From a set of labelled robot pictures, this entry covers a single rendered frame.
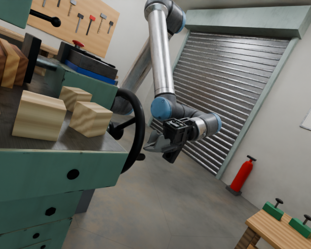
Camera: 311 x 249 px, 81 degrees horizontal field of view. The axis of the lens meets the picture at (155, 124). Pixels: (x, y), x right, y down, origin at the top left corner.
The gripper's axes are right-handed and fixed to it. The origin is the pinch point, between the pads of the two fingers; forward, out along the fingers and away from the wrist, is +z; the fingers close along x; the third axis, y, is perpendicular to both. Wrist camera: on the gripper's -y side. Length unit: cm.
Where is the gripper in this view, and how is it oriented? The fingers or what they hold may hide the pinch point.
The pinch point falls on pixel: (146, 149)
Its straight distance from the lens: 58.1
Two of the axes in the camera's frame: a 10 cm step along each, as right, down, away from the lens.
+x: 6.3, 4.2, -6.5
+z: -7.6, 1.8, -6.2
